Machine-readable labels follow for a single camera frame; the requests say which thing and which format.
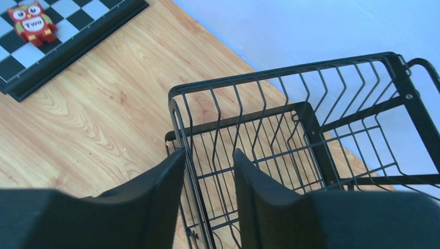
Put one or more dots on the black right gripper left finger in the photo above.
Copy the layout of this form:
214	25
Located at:
140	213

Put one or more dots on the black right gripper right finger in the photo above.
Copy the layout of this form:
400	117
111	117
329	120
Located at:
273	216

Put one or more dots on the black wire dish rack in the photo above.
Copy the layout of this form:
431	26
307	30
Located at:
365	123

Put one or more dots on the red owl toy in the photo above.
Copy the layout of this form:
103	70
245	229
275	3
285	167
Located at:
32	24

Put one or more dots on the black white chessboard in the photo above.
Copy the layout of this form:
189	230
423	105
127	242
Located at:
81	26

